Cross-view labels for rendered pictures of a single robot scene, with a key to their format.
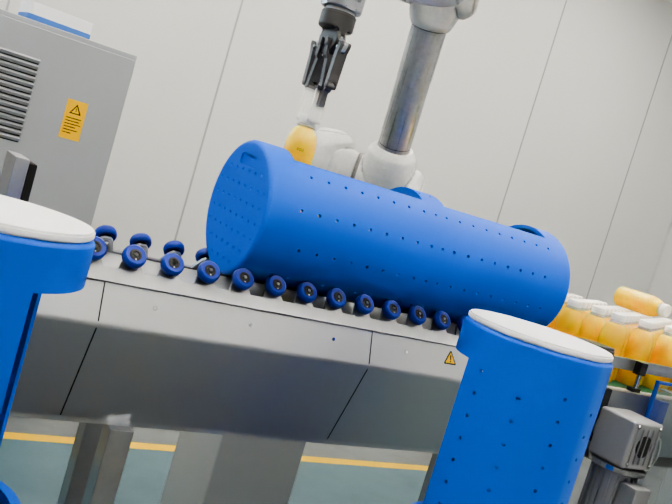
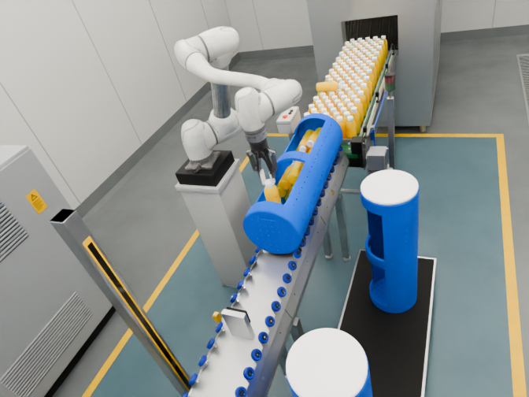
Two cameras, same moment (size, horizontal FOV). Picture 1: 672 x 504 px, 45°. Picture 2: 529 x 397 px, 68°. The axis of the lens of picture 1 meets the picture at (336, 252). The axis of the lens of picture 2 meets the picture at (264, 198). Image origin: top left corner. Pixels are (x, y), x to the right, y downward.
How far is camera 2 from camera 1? 1.46 m
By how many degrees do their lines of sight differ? 41
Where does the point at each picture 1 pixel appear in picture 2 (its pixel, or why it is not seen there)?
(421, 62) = not seen: hidden behind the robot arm
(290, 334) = (312, 247)
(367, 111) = (69, 23)
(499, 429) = (404, 228)
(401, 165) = (234, 119)
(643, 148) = not seen: outside the picture
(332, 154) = (202, 136)
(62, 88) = (18, 195)
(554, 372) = (413, 203)
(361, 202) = (305, 191)
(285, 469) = not seen: hidden behind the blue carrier
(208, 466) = (242, 266)
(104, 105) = (40, 181)
